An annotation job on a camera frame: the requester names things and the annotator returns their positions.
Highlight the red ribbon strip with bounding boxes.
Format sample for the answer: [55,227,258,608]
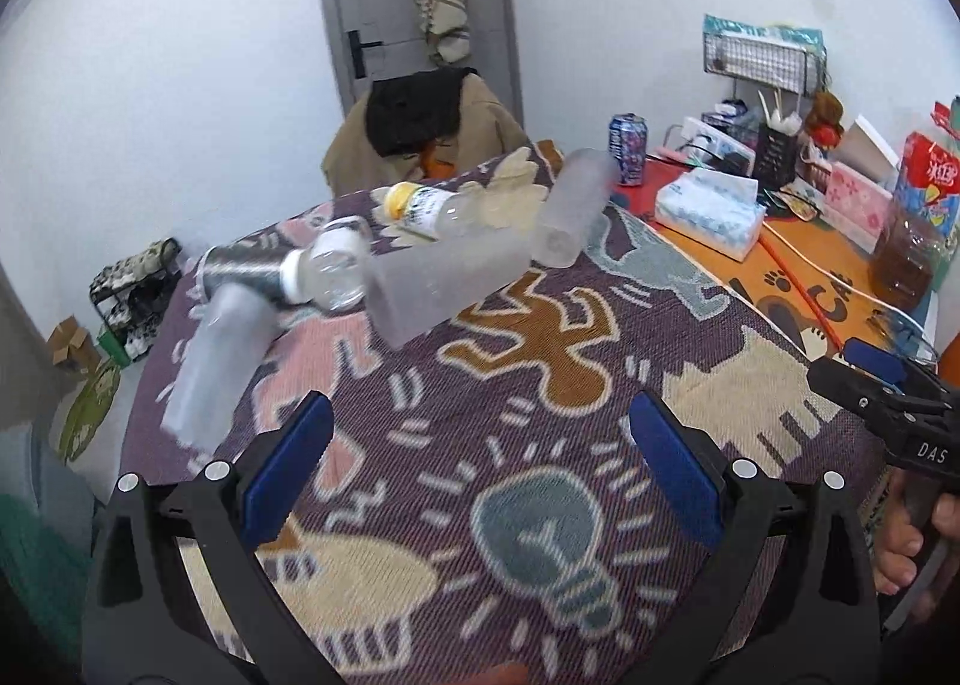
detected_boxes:
[758,235,843,353]

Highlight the purple patterned woven blanket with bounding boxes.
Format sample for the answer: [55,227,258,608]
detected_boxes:
[118,139,895,685]

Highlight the green floor mat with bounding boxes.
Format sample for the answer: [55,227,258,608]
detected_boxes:
[57,360,122,462]

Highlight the eyeglasses on mat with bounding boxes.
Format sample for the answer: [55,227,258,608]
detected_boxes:
[867,308,940,366]

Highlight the black utensil holder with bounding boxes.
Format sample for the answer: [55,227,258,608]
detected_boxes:
[752,124,797,191]

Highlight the yellow cap plastic bottle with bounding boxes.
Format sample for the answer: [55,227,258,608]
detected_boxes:
[382,181,483,241]

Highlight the chair with tan coat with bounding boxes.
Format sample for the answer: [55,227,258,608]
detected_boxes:
[322,67,529,197]

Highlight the white blue tissue pack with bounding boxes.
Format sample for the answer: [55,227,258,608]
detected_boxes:
[654,168,766,262]

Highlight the black garment on chair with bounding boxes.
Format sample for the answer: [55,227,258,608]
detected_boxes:
[364,67,477,158]

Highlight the brown plush toy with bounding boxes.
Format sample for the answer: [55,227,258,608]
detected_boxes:
[804,91,844,150]

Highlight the clear plastic jar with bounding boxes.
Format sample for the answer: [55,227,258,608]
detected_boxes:
[280,215,373,314]

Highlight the black wire wall basket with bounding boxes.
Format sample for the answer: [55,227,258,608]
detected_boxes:
[703,31,827,97]

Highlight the black shoe rack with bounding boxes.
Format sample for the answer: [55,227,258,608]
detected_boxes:
[88,238,182,368]

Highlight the pink floral box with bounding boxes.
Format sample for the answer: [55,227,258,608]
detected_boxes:
[822,163,892,254]

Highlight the red snack bag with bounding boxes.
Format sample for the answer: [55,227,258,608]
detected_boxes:
[895,98,958,238]

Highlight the purple drink can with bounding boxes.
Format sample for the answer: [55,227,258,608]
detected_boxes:
[608,113,647,186]

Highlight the frosted cup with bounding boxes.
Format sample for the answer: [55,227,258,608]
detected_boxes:
[530,148,620,269]
[161,283,280,456]
[364,228,530,350]

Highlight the person's right hand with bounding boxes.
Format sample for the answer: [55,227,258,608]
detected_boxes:
[874,469,960,623]

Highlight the amber liquid plastic bottle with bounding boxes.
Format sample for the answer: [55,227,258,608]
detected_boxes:
[867,204,944,313]

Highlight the white cable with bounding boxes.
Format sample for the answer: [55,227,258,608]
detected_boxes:
[667,124,936,349]

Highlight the cardboard box on floor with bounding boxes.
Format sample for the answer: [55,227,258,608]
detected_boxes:
[47,316,101,375]

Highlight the dark patterned paper cup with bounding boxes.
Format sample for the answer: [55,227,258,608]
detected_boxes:
[197,244,309,306]

